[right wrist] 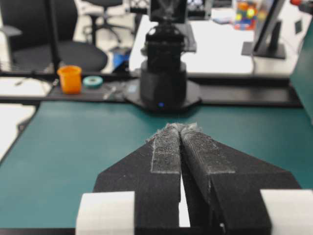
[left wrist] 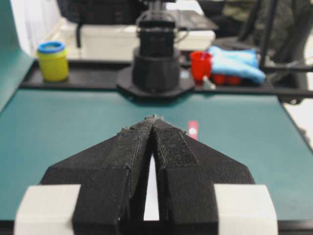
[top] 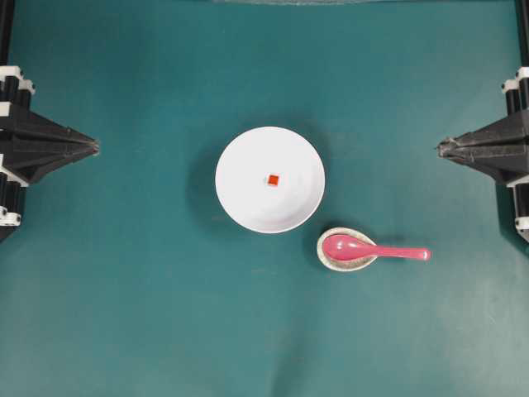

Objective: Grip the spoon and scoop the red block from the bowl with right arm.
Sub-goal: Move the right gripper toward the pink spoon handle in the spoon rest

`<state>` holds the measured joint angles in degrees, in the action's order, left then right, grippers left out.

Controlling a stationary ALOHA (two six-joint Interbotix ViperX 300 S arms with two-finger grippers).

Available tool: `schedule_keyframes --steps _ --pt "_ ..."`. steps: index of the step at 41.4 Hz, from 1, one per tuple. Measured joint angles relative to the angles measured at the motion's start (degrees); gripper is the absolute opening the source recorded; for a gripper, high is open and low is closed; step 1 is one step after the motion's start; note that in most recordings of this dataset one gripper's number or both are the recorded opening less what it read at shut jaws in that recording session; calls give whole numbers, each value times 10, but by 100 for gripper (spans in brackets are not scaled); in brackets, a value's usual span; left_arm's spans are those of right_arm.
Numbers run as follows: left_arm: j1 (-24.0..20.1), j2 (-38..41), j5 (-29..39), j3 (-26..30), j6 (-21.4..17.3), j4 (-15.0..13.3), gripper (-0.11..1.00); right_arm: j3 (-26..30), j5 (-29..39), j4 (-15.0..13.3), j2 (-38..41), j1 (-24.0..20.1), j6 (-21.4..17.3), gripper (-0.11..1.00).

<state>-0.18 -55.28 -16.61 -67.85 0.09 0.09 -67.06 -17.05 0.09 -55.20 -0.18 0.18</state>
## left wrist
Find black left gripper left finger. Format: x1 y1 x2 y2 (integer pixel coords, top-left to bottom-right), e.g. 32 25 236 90
41 117 154 235

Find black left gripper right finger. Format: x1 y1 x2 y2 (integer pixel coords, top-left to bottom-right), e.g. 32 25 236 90
150 119 255 235

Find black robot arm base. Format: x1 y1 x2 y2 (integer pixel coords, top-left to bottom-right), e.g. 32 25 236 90
131 0 182 93

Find red tag on table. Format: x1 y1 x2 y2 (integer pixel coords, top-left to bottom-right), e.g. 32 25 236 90
188 120 199 140

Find red small cups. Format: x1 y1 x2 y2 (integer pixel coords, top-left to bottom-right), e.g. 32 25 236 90
212 74 242 86

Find red plastic cup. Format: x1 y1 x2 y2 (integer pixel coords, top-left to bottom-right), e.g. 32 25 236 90
190 51 212 85

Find light blue cloth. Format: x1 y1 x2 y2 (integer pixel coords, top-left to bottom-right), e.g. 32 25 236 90
207 46 266 84

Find yellow jar blue lid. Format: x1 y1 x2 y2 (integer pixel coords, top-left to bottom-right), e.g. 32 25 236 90
36 41 68 82

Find white storage box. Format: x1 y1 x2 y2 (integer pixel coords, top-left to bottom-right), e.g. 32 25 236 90
55 23 216 61

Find black tray rail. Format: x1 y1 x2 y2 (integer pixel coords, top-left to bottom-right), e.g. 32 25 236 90
20 60 313 100

